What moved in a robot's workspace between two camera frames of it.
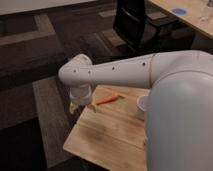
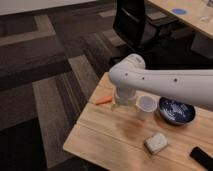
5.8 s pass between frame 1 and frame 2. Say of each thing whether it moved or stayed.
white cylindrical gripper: moved
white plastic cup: stayed
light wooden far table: stayed
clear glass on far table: stayed
